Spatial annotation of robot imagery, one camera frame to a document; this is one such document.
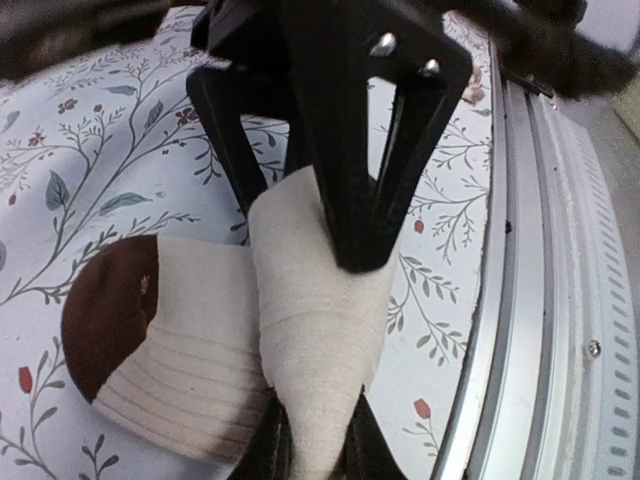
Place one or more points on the cream brown block sock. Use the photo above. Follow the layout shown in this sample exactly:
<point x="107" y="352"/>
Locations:
<point x="184" y="342"/>

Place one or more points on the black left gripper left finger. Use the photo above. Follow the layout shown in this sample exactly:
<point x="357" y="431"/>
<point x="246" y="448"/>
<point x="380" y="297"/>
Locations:
<point x="268" y="455"/>

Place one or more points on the aluminium front rail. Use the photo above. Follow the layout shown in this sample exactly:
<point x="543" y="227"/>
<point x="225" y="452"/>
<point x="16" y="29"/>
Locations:
<point x="549" y="387"/>

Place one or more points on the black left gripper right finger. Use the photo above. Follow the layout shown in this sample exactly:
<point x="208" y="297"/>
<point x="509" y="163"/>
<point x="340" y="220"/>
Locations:
<point x="367" y="455"/>

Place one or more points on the floral patterned table mat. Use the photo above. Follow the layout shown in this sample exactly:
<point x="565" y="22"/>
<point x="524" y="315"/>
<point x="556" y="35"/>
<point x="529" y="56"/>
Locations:
<point x="107" y="147"/>

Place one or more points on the red beige face sock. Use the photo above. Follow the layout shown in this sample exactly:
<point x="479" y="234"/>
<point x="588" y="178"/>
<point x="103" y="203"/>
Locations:
<point x="474" y="93"/>

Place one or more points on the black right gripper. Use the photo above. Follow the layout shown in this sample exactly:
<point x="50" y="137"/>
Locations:
<point x="332" y="49"/>

